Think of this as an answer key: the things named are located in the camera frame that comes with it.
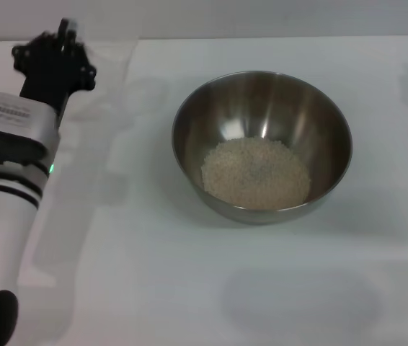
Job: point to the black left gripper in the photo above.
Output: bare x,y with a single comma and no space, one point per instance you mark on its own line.
50,83

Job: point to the white rice grains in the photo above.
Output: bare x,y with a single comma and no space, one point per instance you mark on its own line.
256,176

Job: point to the stainless steel mixing bowl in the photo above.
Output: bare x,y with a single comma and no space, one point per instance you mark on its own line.
261,108

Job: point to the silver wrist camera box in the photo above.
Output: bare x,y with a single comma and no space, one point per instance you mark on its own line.
13,119

